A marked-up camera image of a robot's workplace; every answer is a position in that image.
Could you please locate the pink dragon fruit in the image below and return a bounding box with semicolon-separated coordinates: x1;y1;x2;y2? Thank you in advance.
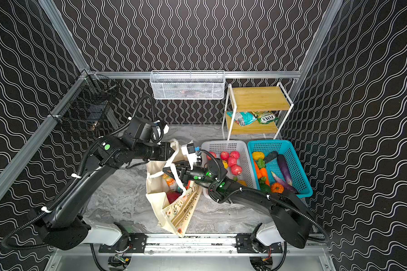
166;191;182;204

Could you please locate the floral canvas grocery bag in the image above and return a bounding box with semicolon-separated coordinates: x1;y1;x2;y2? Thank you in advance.
146;139;202;238

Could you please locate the orange candy bag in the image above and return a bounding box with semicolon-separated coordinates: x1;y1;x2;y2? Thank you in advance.
162;173;177;190

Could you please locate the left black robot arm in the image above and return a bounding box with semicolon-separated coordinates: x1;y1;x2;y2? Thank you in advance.
1;135;175;250

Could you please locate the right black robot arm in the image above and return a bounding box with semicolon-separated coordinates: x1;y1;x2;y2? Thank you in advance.
162;160;330;248

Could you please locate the teal snack bag lower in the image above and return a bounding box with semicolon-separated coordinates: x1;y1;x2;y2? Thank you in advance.
227;111;257;126

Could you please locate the green Fox's bag lower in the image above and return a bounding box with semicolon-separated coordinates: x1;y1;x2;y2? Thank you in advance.
252;111;279;125

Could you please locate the red peach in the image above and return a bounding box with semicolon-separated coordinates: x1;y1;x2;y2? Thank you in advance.
227;157;237;167
220;151;230;161

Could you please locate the red peach middle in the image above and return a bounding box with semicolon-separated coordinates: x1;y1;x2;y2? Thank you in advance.
227;157;237;167

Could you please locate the red apple with stem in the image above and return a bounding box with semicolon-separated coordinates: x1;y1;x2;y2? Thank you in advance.
230;164;243;176

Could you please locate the red apple back right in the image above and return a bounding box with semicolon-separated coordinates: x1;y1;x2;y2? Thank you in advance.
230;151;240;160

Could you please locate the white plastic fruit basket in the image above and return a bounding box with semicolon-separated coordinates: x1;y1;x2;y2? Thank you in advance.
201;141;262;208

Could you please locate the orange carrot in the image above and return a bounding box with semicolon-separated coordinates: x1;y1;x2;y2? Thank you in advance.
254;161;262;180
260;167;270;186

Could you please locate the yellow pepper in teal basket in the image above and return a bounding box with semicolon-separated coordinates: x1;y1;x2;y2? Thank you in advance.
252;151;265;161

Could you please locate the green pepper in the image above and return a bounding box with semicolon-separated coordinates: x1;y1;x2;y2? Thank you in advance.
260;184;271;194

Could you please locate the dark green cucumber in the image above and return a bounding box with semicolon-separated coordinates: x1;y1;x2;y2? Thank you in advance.
263;151;279;164

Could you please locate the small orange pumpkin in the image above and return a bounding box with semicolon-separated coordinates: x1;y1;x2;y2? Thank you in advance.
270;182;284;194

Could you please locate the white wooden two-tier shelf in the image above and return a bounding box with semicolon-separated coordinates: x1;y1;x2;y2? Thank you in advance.
221;82;294;141

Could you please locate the striped purple eggplant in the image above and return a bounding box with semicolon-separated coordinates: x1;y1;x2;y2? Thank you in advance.
271;172;298;194

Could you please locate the teal plastic vegetable basket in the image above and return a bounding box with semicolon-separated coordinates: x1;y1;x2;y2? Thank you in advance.
248;140;313;198

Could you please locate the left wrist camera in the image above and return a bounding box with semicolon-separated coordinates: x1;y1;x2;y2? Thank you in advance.
151;120;169;145

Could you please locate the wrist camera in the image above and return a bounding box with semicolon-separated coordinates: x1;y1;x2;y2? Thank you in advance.
151;120;169;145
181;141;199;169

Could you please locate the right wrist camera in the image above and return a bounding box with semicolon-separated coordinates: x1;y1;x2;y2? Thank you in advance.
181;141;199;169

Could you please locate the white wire wall basket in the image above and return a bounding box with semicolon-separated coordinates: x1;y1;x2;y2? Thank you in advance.
150;70;226;100

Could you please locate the black wire wall basket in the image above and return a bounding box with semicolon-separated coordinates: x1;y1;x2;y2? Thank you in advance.
51;72;120;134

